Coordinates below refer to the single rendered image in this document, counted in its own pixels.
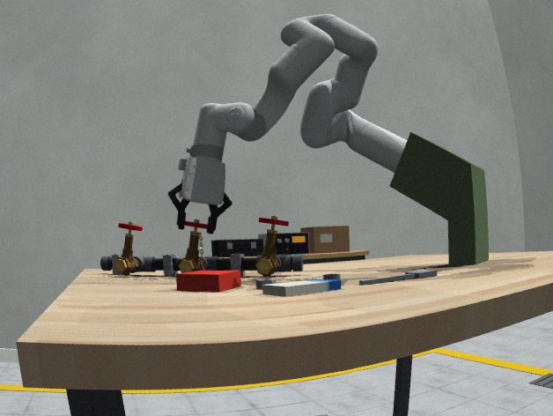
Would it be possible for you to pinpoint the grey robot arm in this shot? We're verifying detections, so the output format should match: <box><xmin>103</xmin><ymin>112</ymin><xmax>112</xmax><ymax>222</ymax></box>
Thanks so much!
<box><xmin>186</xmin><ymin>14</ymin><xmax>407</xmax><ymax>172</ymax></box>

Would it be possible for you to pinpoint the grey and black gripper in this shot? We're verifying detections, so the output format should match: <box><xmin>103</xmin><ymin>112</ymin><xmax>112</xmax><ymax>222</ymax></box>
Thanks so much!
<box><xmin>168</xmin><ymin>156</ymin><xmax>232</xmax><ymax>234</ymax></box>

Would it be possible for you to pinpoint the red flat block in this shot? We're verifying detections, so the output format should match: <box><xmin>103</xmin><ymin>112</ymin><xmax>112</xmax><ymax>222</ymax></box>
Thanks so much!
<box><xmin>176</xmin><ymin>271</ymin><xmax>241</xmax><ymax>292</ymax></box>

